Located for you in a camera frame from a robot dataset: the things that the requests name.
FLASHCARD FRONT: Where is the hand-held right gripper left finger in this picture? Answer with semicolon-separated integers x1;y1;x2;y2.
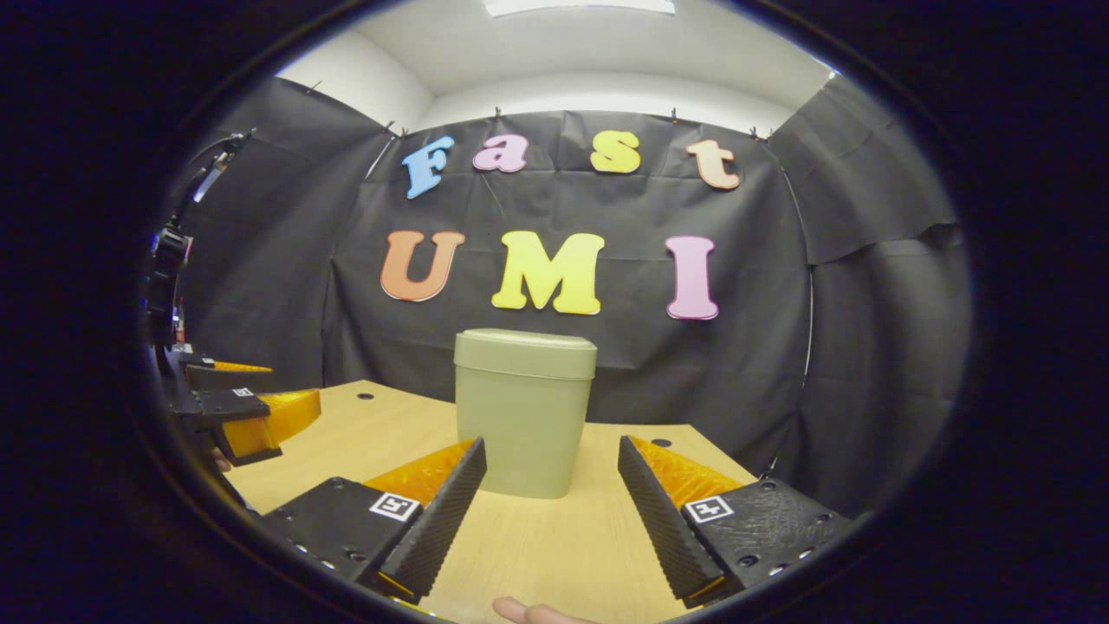
258;436;488;605

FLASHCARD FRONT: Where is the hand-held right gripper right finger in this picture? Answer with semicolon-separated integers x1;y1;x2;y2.
618;435;859;609

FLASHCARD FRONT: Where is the green desktop garbage bin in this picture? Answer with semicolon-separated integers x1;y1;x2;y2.
453;328;599;500

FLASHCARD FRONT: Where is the wooden desktop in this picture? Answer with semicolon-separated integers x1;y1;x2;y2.
224;380;759;623

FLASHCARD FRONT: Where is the black backdrop cloth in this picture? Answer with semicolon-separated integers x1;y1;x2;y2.
165;76;973;521

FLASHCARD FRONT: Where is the ceiling light panel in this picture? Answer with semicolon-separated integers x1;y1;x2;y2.
483;0;677;18

